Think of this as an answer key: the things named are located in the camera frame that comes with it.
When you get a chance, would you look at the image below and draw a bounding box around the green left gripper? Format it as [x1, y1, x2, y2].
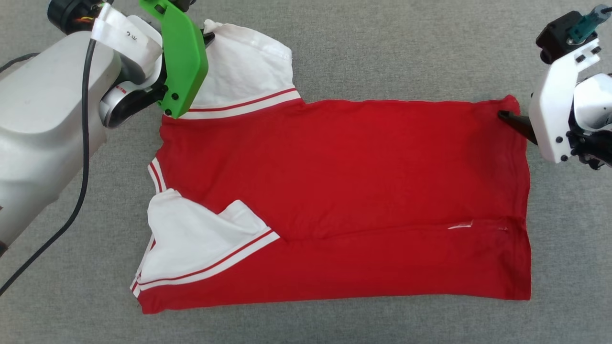
[139, 0, 216, 119]

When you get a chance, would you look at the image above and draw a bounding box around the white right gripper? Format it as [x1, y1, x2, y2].
[497, 37, 603, 165]

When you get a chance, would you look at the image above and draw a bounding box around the red and white shirt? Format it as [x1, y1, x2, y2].
[130, 20, 532, 315]

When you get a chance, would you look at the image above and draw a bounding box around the white flat ribbon cable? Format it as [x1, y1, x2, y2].
[91, 4, 163, 58]

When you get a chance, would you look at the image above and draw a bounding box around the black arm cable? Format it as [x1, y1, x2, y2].
[0, 38, 98, 297]

